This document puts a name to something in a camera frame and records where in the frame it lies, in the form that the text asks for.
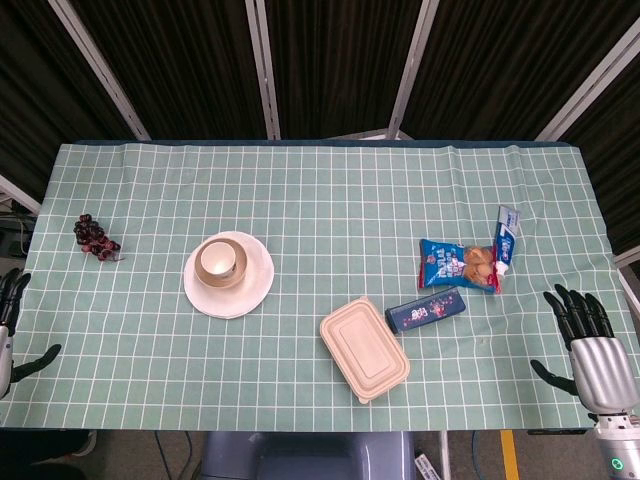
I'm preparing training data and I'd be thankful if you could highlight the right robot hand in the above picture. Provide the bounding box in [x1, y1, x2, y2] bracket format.
[529, 283, 635, 415]

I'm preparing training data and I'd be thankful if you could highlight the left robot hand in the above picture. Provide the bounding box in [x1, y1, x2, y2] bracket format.
[0, 267, 63, 400]

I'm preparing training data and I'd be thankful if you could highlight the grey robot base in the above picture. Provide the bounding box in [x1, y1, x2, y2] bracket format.
[200, 430, 417, 480]

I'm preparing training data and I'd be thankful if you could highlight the small white cup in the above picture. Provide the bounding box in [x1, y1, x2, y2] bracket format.
[199, 241, 238, 279]

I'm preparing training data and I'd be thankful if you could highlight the dark red grape bunch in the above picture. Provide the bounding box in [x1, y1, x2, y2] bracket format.
[73, 213, 126, 263]

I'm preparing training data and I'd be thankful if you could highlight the white blue toothpaste tube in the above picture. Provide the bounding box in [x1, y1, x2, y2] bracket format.
[491, 205, 521, 278]

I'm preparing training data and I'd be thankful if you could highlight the blue snack bag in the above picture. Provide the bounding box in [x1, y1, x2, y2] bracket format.
[417, 238, 501, 294]

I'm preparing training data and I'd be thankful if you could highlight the dark blue rectangular box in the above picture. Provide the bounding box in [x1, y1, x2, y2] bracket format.
[384, 288, 466, 335]

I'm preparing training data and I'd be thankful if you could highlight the beige lidded food container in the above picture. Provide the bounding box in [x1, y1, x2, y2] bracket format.
[319, 295, 411, 405]

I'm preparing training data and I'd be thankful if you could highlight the brown paper bowl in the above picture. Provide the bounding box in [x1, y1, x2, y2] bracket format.
[193, 236, 250, 290]

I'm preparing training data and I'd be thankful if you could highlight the white round plate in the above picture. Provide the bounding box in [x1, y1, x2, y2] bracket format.
[183, 230, 275, 319]

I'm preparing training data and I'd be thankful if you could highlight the green checkered tablecloth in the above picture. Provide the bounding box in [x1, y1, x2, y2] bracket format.
[0, 141, 632, 432]

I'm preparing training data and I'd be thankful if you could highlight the black folding screen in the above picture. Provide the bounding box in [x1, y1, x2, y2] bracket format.
[0, 0, 640, 256]

